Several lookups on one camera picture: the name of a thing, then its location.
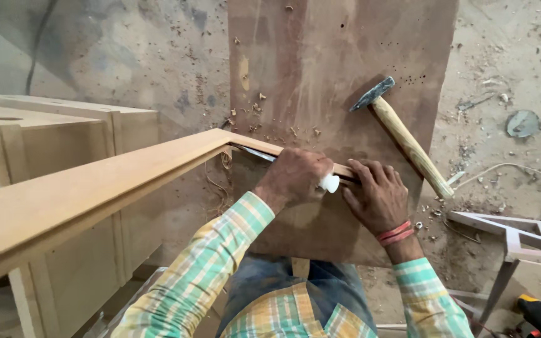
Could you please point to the person's right hand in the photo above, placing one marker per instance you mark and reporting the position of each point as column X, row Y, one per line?
column 379, row 202

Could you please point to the person's left hand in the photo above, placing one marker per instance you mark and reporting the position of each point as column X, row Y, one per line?
column 294, row 176

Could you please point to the person's left fingers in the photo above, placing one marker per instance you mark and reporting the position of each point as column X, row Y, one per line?
column 323, row 172

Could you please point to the tan wooden frame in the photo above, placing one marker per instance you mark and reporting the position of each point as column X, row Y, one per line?
column 87, row 187

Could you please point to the scattered wood shavings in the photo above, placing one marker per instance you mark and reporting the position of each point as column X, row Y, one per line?
column 255, row 109

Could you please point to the red thread wristband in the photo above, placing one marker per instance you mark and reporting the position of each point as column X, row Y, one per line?
column 395, row 233

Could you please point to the small wood block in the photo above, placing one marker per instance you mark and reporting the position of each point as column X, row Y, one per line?
column 300, row 267

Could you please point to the curled wood shaving strands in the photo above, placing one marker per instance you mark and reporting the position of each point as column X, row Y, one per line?
column 223, row 187

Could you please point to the brown plywood board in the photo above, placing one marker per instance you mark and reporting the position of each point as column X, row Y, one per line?
column 317, row 61

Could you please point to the person's blue denim trousers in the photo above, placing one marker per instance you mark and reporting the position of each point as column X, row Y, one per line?
column 270, row 277

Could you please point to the small white wood chip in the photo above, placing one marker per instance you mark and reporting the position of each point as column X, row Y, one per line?
column 456, row 177

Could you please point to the person's plaid shirt front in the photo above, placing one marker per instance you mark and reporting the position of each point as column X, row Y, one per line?
column 280, row 314

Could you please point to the grey round disc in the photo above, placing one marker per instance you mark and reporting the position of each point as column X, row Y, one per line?
column 522, row 124

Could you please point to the tan wooden cabinet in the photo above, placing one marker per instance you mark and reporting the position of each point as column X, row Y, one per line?
column 40, row 141

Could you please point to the pale wooden corner frame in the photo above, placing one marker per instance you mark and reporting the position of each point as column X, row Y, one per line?
column 514, row 244

